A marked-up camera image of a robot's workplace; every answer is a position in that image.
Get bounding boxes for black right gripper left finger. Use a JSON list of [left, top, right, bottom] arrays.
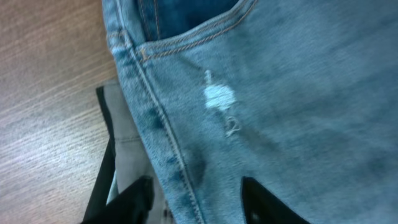
[[82, 175, 154, 224]]

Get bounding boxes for light blue denim jeans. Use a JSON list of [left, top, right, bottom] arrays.
[[102, 0, 397, 223]]

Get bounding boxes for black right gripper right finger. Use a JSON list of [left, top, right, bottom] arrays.
[[241, 177, 309, 224]]

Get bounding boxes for light blue cloth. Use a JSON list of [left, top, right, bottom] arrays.
[[106, 171, 119, 204]]

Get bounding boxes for grey folded trousers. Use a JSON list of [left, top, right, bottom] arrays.
[[100, 80, 175, 224]]

